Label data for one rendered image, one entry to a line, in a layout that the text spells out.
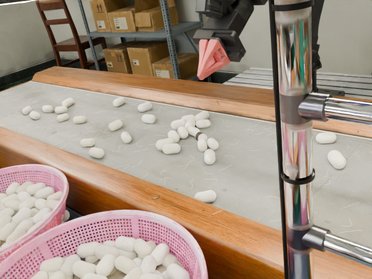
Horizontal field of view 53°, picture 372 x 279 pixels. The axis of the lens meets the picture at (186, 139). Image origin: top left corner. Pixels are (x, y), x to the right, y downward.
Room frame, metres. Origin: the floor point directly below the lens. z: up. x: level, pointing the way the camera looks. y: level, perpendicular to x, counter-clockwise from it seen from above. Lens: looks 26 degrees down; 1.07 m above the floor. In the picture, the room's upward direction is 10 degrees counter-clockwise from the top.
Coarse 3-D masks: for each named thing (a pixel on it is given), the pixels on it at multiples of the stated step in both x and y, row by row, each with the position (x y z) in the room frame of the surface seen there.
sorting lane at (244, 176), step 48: (0, 96) 1.26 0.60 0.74; (48, 96) 1.15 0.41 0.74; (96, 96) 1.06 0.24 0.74; (96, 144) 0.72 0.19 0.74; (144, 144) 0.68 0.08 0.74; (192, 144) 0.64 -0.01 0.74; (240, 144) 0.61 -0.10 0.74; (336, 144) 0.54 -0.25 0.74; (192, 192) 0.48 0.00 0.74; (240, 192) 0.46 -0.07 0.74; (336, 192) 0.42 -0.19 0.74
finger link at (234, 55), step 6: (204, 42) 0.76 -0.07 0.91; (204, 48) 0.75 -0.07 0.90; (228, 48) 0.77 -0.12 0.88; (234, 48) 0.76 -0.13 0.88; (240, 48) 0.75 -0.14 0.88; (204, 54) 0.75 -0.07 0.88; (228, 54) 0.76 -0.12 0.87; (234, 54) 0.75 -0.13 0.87; (240, 54) 0.75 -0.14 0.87; (210, 60) 0.78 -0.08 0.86; (216, 60) 0.78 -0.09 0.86; (234, 60) 0.76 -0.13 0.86; (240, 60) 0.75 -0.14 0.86; (198, 66) 0.74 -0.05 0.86; (210, 66) 0.76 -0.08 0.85; (198, 72) 0.73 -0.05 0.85
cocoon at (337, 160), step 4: (332, 152) 0.49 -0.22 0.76; (336, 152) 0.49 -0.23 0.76; (328, 156) 0.49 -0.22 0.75; (332, 156) 0.48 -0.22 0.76; (336, 156) 0.48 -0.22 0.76; (340, 156) 0.47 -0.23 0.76; (328, 160) 0.49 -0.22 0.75; (332, 160) 0.48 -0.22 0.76; (336, 160) 0.47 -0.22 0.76; (340, 160) 0.47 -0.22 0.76; (344, 160) 0.47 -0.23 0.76; (332, 164) 0.48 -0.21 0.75; (336, 164) 0.47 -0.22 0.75; (340, 164) 0.46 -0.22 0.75; (344, 164) 0.47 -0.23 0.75; (340, 168) 0.47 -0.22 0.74
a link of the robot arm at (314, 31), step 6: (318, 0) 0.95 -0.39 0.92; (312, 6) 0.94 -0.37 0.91; (318, 6) 0.95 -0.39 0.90; (312, 12) 0.94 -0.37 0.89; (318, 12) 0.95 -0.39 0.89; (312, 18) 0.94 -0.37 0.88; (318, 18) 0.95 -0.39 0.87; (312, 24) 0.94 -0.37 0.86; (318, 24) 0.95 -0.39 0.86; (312, 30) 0.93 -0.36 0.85; (312, 36) 0.93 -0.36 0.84; (312, 42) 0.93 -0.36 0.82; (312, 48) 0.92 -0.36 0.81; (318, 48) 0.94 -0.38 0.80
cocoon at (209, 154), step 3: (207, 150) 0.57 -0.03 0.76; (210, 150) 0.57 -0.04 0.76; (204, 153) 0.57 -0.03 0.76; (207, 153) 0.56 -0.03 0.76; (210, 153) 0.56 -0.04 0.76; (213, 153) 0.56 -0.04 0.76; (204, 156) 0.56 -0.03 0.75; (207, 156) 0.55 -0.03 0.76; (210, 156) 0.55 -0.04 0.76; (213, 156) 0.55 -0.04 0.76; (204, 159) 0.55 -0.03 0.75; (207, 159) 0.55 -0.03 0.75; (210, 159) 0.55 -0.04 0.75; (213, 159) 0.55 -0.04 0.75; (207, 162) 0.55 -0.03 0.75; (210, 162) 0.55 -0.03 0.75; (213, 162) 0.55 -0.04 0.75
